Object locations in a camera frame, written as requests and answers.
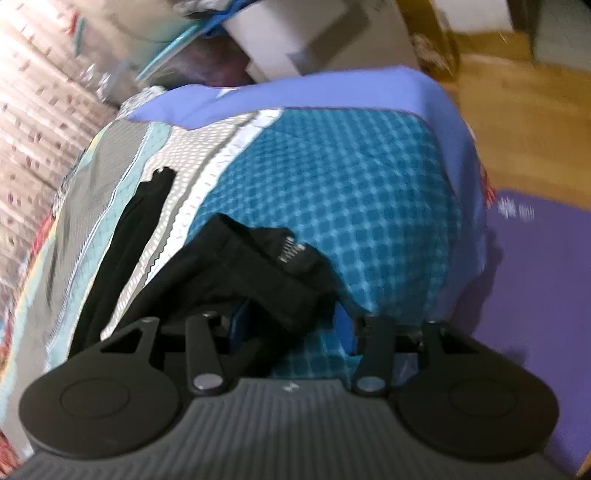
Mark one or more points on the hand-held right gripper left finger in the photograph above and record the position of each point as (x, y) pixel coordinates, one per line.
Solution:
(240, 323)

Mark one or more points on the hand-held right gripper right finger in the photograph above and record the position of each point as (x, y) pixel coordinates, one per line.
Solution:
(345, 330)

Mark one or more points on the black pants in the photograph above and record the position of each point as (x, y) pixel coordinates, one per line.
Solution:
(240, 272)

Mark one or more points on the patterned teal grey bedspread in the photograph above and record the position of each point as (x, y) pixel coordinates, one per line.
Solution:
(351, 184)

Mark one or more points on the purple floor mat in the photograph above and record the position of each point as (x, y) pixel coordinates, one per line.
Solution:
(540, 286)

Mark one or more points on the blue plastic lid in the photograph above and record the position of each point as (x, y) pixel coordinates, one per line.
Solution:
(180, 44)

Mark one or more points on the beige leaf print curtain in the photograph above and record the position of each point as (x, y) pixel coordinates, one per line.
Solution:
(37, 106)

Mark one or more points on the white cardboard box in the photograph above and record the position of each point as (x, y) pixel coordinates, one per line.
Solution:
(323, 32)

